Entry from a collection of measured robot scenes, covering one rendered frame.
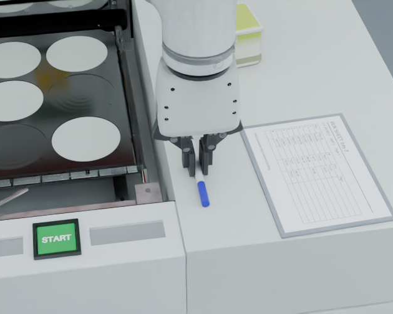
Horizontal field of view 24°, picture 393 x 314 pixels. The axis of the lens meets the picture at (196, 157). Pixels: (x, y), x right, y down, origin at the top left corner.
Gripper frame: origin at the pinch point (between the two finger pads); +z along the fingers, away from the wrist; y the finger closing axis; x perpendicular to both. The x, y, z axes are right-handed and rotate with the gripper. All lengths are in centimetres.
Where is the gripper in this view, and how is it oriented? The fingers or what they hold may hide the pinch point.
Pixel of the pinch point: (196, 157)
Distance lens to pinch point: 116.2
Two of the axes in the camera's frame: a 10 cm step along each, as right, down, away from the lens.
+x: 1.6, 6.6, -7.4
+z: -0.1, 7.5, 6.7
